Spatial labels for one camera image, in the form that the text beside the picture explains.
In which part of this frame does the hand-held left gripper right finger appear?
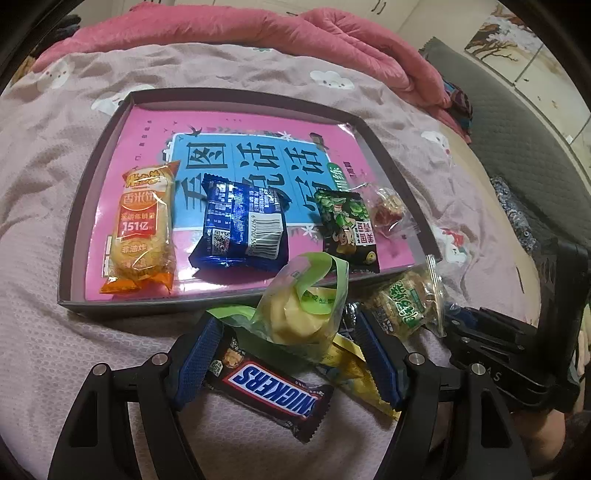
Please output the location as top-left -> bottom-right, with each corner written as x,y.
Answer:
355,308 -> 532,480

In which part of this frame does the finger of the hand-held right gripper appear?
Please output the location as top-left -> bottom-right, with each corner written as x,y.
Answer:
444,305 -> 502,328
447,325 -> 539,357

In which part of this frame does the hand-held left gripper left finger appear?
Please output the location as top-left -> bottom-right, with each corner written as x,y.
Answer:
48,318 -> 225,480

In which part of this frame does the yellow snack packet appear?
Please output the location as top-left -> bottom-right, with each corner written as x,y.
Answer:
318,335 -> 402,422

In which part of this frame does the dark candy wrapper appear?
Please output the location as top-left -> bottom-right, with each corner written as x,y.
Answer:
339,302 -> 368,337

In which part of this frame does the clear packet green label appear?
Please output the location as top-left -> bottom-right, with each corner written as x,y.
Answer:
365,256 -> 448,340

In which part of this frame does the dark shallow box tray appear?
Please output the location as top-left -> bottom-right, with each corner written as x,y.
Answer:
58,89 -> 443,319

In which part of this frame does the brown chocolate bar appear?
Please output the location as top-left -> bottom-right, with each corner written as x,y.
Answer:
203,333 -> 335,445

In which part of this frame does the clear green bag yellow snack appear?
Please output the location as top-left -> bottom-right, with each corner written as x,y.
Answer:
207,251 -> 349,363

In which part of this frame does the clear packet red snack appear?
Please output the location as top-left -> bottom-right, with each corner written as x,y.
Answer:
365,182 -> 419,238

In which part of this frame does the blue snack packet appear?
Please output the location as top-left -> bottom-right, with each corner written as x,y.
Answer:
188,174 -> 291,274

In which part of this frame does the dark green pea packet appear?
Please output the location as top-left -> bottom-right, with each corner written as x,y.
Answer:
313,188 -> 380,274

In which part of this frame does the orange rice cracker packet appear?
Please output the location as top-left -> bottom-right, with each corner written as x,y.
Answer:
100,159 -> 182,296

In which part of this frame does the person's right hand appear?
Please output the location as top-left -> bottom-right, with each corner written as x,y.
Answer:
519,408 -> 585,467

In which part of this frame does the blue patterned cloth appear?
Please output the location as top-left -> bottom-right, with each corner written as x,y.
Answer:
489,175 -> 541,250

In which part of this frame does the beige mattress sheet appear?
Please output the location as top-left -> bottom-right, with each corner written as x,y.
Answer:
434,115 -> 541,315

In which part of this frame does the grey padded headboard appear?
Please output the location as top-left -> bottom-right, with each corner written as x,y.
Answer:
422,37 -> 591,259

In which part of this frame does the striped colourful cloth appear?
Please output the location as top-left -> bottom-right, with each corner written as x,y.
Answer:
438,78 -> 476,144

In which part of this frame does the pink and blue book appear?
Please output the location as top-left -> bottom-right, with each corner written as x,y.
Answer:
92,104 -> 428,291

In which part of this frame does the white wardrobe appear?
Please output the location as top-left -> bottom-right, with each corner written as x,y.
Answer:
360,0 -> 504,51

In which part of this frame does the pink quilt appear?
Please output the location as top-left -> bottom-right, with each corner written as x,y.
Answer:
32,4 -> 446,123

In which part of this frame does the dark clothes pile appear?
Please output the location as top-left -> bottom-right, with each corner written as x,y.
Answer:
44,13 -> 83,44

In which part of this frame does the blossom tree wall painting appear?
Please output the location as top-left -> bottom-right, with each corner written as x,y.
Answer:
464,2 -> 591,144

